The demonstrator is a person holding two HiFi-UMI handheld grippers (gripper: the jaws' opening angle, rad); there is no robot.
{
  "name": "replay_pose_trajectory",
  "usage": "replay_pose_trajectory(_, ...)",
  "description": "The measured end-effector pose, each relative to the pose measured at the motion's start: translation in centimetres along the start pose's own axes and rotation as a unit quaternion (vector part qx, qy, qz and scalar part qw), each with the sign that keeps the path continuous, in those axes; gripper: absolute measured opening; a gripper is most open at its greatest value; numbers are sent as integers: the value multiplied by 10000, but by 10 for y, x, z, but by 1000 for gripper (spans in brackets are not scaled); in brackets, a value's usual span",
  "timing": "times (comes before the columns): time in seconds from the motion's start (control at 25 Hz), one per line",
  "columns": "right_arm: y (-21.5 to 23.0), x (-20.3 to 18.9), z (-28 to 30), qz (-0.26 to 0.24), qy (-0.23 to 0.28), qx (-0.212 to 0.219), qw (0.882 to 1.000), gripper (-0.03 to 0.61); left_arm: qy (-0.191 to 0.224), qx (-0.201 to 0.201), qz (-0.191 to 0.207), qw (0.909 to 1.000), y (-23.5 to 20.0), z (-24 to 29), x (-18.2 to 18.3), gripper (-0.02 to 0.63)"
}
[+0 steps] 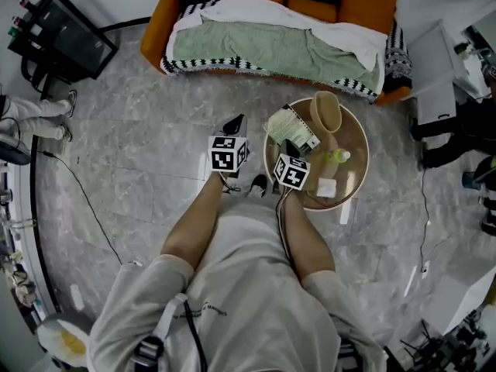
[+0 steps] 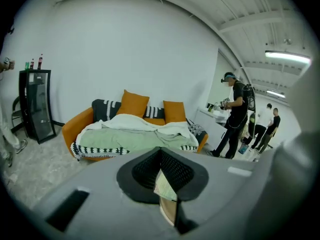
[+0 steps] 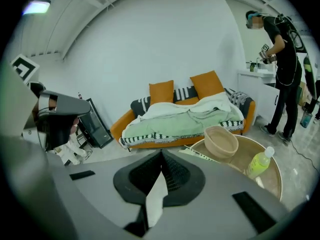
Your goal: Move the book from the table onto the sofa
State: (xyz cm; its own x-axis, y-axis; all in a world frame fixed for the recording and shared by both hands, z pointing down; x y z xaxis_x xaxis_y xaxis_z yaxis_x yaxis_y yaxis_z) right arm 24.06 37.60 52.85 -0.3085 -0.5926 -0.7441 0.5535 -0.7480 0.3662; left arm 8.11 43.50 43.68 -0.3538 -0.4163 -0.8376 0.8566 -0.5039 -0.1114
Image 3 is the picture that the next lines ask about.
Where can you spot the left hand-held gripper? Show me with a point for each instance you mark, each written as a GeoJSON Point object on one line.
{"type": "Point", "coordinates": [17, 104]}

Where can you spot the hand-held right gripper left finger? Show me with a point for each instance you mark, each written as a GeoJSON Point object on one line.
{"type": "Point", "coordinates": [100, 191]}

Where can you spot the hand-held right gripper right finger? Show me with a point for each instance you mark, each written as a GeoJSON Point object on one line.
{"type": "Point", "coordinates": [212, 209]}

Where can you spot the orange sofa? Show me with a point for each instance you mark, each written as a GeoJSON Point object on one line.
{"type": "Point", "coordinates": [120, 126]}

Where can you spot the round glass coffee table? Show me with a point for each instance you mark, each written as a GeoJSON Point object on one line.
{"type": "Point", "coordinates": [242, 159]}

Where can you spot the person's left hand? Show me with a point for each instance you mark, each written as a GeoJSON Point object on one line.
{"type": "Point", "coordinates": [53, 104]}

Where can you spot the black glass-door cabinet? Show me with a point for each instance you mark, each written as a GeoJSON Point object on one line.
{"type": "Point", "coordinates": [96, 127]}

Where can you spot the tan woven basket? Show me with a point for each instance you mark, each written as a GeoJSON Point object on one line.
{"type": "Point", "coordinates": [220, 146]}

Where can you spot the yellow-green drink bottle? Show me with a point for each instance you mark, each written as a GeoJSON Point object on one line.
{"type": "Point", "coordinates": [257, 164]}

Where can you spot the orange square cushion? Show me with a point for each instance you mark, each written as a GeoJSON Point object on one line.
{"type": "Point", "coordinates": [161, 92]}
{"type": "Point", "coordinates": [207, 85]}

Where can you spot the ceiling light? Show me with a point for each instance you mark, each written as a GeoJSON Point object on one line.
{"type": "Point", "coordinates": [37, 7]}

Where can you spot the white fleece blanket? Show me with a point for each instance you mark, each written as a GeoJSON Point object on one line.
{"type": "Point", "coordinates": [215, 101]}

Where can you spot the white cabinet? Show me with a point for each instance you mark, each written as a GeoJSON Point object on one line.
{"type": "Point", "coordinates": [250, 94]}

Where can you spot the teal plastic bucket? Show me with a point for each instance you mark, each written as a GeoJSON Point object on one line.
{"type": "Point", "coordinates": [306, 119]}

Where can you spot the green bottle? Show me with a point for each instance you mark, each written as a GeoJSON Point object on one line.
{"type": "Point", "coordinates": [253, 67]}

